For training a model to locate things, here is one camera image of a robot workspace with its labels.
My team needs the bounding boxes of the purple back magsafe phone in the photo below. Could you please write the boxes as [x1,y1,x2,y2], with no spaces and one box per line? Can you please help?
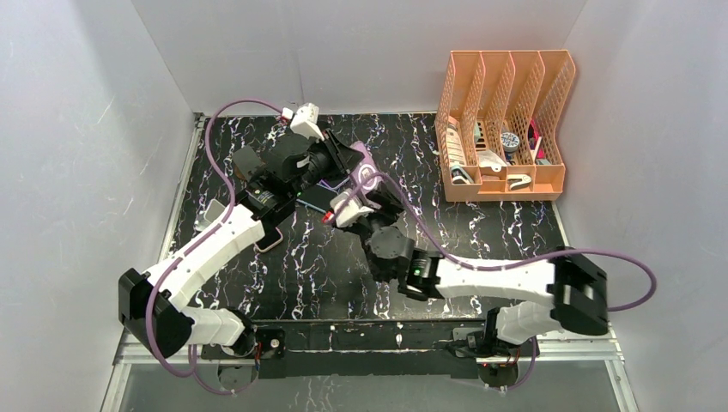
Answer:
[349,141,382,197]

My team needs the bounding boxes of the white flat card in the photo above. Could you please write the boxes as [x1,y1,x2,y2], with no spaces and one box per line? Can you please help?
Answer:
[531,136,542,160]

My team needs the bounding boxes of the dark wooden phone stand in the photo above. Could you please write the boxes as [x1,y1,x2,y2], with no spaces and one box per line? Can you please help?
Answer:
[232,146,266,182]

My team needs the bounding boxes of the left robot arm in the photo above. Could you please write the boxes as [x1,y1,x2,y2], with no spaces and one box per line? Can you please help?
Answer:
[118,133,365,360]

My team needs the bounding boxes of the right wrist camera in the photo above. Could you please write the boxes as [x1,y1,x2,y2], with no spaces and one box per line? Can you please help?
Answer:
[322,190,373,228]

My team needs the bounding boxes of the blue case phone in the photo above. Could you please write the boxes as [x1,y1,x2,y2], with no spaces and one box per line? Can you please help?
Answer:
[296,185,337,214]

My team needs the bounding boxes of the white oval label pack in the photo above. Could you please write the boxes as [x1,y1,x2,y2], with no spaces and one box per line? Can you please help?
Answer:
[446,124,466,166]

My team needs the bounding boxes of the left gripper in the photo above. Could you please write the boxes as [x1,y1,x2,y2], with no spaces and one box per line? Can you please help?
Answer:
[288,128,363,199]

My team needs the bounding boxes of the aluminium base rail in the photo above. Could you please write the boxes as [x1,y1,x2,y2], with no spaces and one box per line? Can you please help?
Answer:
[101,321,638,411]

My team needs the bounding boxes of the silver metal phone stand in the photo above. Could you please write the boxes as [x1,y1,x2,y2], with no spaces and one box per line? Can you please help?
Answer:
[193,198,226,232]

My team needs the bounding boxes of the white plastic packet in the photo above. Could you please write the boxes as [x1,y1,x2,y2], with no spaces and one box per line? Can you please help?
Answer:
[476,149,508,173]

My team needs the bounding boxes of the teal stapler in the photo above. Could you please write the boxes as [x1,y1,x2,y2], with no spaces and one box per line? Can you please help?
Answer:
[450,164,474,185]

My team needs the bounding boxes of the round blue lid jar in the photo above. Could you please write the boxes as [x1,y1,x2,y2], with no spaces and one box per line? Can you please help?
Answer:
[500,131,521,154]

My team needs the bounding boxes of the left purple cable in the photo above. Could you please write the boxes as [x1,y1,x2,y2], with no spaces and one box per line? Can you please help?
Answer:
[144,99,286,397]

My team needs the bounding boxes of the magenta notebook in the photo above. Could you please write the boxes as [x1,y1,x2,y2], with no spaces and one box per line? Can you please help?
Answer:
[528,120,541,150]

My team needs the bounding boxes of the green tall box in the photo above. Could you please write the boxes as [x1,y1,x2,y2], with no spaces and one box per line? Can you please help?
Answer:
[473,122,483,148]

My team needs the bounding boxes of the pink case phone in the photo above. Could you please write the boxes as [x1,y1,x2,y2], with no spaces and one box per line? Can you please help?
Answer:
[254,227,283,253]

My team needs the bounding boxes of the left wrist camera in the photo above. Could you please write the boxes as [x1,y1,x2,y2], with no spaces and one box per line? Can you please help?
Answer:
[281,103,325,142]

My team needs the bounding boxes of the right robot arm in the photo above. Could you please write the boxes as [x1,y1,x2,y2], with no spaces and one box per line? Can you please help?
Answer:
[331,189,609,357]

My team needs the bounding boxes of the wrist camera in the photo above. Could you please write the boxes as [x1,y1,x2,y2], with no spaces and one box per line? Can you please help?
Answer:
[322,190,373,228]
[281,103,325,142]

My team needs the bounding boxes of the orange desk file organizer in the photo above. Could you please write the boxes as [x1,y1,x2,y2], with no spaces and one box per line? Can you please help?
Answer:
[435,50,576,203]

